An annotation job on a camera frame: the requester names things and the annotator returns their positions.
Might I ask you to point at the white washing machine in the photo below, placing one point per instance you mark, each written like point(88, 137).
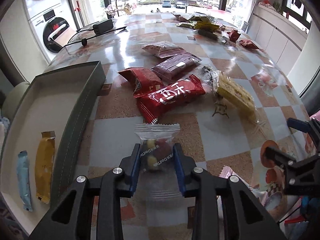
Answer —
point(51, 22)

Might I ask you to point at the red wrapper on table edge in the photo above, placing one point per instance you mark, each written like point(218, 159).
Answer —
point(248, 44)

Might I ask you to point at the clear candy packet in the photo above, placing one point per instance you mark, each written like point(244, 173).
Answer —
point(156, 143)

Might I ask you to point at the grey shallow cardboard box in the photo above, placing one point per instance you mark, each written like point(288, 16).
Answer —
point(61, 101)

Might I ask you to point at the pile of green yellow wrappers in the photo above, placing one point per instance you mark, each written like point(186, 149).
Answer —
point(205, 25)

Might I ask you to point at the light blue stick packet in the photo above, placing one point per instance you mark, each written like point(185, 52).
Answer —
point(22, 169)

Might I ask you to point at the yellow stick packet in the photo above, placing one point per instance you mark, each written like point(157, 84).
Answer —
point(44, 166)

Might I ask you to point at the small red wrapper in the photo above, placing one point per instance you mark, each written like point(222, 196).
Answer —
point(233, 35)

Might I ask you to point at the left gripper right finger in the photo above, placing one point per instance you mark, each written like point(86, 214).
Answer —
point(244, 217)

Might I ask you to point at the black power adapter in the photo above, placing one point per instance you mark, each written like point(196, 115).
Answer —
point(102, 26)

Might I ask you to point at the white cabinet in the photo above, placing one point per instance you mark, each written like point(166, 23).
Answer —
point(277, 36)

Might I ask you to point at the pink cranberry crisp packet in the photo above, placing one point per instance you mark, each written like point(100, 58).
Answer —
point(226, 172)

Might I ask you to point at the dark red snack packet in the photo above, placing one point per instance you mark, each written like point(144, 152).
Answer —
point(143, 80)

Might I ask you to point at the purple snack packet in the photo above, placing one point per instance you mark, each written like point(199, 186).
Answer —
point(174, 65)

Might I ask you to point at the red snack packet white lettering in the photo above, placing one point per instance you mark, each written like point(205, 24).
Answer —
point(155, 104)

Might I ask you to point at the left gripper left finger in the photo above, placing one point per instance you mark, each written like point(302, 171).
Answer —
point(71, 216)

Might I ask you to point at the white cranberry crisp packet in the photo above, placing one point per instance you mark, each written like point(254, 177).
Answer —
point(163, 49)

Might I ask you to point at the yellow biscuit clear packet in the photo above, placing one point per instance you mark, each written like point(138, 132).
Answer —
point(222, 89)

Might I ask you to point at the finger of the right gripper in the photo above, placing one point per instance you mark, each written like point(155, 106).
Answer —
point(302, 126)
point(279, 158)

